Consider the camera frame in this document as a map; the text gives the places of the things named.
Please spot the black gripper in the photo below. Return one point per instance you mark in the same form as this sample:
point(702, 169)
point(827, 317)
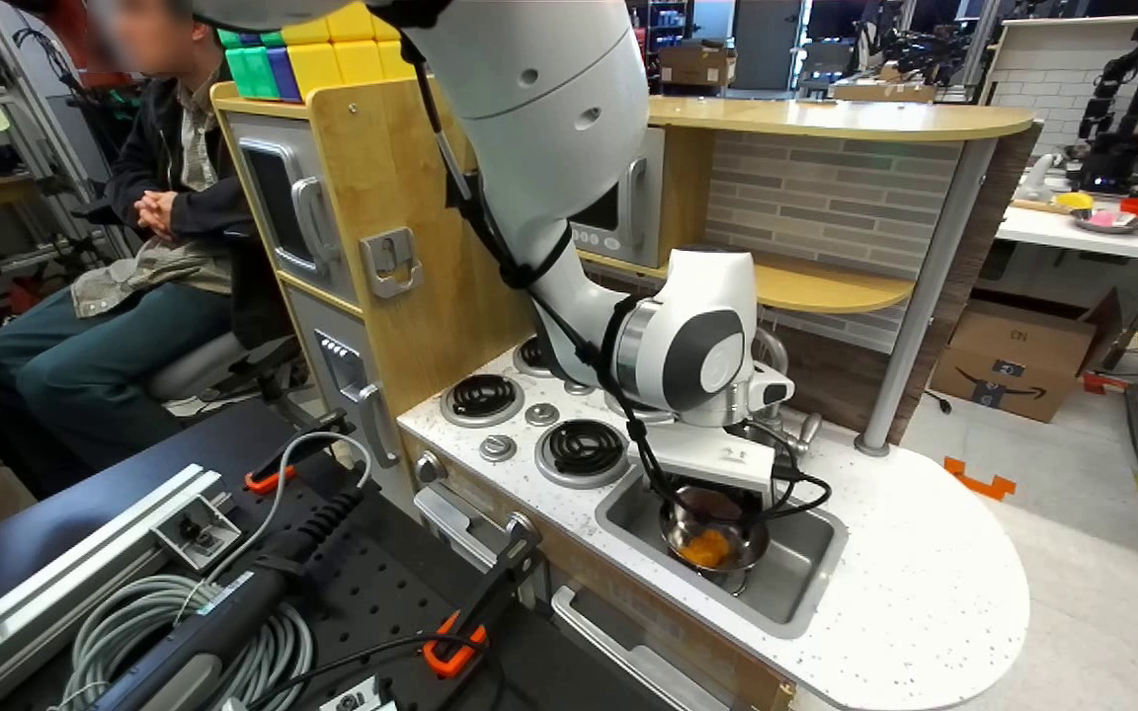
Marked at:
point(713, 500)

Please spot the orange toy bell pepper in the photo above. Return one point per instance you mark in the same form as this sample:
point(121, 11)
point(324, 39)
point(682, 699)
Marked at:
point(708, 545)

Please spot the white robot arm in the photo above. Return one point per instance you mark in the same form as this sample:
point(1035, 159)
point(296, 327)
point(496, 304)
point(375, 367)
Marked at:
point(541, 105)

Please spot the black background robot arm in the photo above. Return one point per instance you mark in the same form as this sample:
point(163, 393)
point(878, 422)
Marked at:
point(1117, 105)

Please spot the small steel pot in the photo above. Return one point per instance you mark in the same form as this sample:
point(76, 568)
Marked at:
point(754, 542)

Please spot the grey toy sink basin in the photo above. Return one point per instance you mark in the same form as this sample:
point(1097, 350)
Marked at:
point(791, 576)

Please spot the black coil stove burner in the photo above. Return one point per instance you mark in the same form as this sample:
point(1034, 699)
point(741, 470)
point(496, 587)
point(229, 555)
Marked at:
point(536, 354)
point(580, 447)
point(484, 396)

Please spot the toy kitchen play set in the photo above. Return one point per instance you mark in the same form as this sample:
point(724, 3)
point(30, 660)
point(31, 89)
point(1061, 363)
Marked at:
point(908, 576)

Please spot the grey stove knob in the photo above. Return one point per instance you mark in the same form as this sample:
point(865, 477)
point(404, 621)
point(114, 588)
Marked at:
point(500, 447)
point(541, 410)

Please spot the orange floor marker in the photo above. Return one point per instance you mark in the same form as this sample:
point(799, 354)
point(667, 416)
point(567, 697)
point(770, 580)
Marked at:
point(976, 477)

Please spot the orange and black clamp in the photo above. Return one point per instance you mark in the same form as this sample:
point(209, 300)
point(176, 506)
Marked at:
point(266, 477)
point(455, 647)

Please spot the grey support pole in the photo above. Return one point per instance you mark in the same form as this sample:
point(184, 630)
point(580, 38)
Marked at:
point(927, 298)

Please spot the grey toy microwave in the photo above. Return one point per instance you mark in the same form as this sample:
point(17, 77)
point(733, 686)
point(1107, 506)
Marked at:
point(634, 198)

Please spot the cardboard box with smile logo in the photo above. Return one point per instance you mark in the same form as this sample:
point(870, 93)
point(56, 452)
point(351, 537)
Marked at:
point(1018, 355)

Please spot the black perforated breadboard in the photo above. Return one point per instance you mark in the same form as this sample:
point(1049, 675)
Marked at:
point(371, 604)

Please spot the grey lower cabinet door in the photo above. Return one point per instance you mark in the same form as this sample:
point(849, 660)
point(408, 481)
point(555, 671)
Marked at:
point(333, 359)

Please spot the metal latch plate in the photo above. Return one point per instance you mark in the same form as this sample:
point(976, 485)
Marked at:
point(389, 260)

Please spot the white work table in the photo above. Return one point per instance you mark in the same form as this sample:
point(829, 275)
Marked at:
point(1066, 229)

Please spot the grey chair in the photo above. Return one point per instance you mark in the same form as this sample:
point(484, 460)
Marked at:
point(200, 367)

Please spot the white board panel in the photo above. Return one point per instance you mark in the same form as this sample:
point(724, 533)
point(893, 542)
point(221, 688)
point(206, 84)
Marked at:
point(1045, 79)

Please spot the yellow toy block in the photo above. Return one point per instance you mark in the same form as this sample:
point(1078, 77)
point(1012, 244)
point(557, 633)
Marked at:
point(345, 59)

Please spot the seated person in jeans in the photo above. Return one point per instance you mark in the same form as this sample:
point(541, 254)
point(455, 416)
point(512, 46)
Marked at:
point(80, 355)

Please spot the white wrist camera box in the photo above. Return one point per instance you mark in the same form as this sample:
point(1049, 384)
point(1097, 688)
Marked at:
point(727, 460)

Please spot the grey metal corner bracket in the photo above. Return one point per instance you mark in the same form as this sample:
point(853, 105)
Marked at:
point(200, 533)

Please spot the aluminium extrusion rail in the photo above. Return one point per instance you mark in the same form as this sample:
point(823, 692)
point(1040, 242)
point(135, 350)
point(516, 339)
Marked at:
point(69, 566)

